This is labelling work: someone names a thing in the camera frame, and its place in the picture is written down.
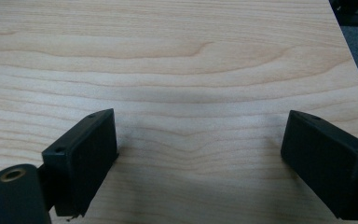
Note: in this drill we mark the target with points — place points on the black stand base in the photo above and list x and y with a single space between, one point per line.
354 12

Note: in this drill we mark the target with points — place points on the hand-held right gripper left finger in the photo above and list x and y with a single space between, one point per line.
84 161

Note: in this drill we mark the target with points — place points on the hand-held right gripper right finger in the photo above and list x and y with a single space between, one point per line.
326 168

